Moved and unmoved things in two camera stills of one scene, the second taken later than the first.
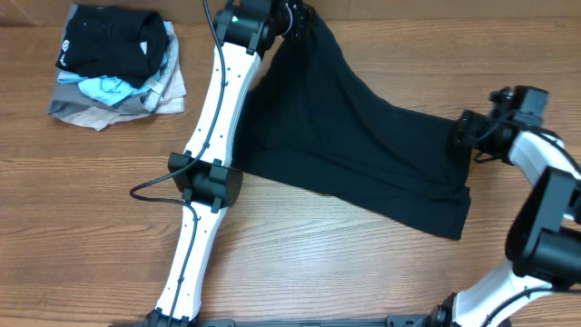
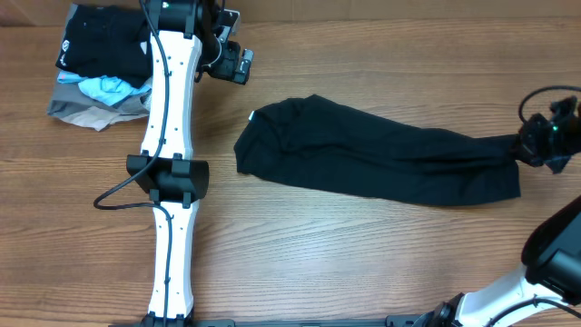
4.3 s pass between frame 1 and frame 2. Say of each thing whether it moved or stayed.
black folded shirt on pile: stayed
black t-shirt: moved
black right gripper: moved
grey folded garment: stayed
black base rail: stayed
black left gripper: moved
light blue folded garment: stayed
